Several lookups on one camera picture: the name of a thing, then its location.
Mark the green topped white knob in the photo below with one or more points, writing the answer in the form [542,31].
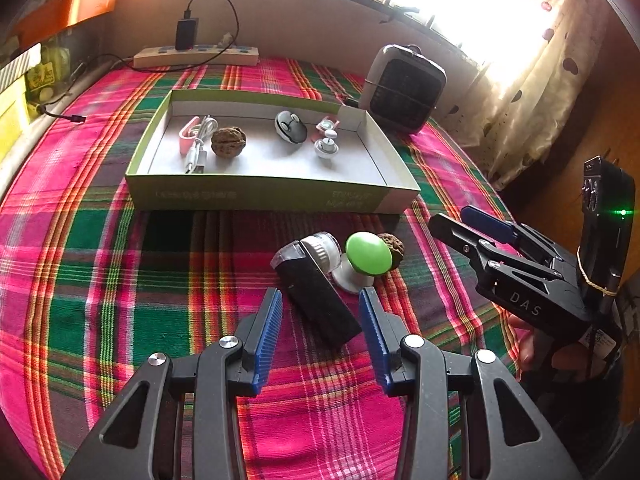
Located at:
[367,255]

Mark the pink holder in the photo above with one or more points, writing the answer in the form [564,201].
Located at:
[327,124]

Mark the black charger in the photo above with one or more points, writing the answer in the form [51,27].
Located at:
[186,35]

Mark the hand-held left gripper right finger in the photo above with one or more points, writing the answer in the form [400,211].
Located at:
[375,340]

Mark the striped box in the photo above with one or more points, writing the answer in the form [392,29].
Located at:
[20,67]

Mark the white ribbed device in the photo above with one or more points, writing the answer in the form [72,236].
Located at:
[322,247]

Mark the cream dotted curtain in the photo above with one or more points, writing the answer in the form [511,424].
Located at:
[550,85]

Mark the beige power strip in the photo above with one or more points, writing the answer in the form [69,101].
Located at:
[150,57]

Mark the grey space heater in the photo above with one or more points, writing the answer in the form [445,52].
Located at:
[400,90]

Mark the small pink toy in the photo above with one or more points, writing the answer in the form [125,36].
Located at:
[186,135]

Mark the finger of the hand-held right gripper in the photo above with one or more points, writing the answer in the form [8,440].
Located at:
[487,220]
[455,235]

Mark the person's right hand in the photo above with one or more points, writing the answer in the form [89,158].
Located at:
[527,350]

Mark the pink green plaid blanket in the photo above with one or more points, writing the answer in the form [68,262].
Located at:
[100,260]

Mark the black rectangular device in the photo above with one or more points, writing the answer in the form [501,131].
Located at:
[320,300]

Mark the green cardboard box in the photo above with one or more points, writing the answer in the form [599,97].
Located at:
[250,197]

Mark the yellow box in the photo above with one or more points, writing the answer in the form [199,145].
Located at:
[10,120]

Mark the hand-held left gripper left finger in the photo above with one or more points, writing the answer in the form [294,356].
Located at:
[265,340]

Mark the yellow green packet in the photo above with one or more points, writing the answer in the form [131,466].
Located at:
[40,75]

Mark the brown walnut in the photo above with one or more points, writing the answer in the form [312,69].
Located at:
[228,142]
[392,245]

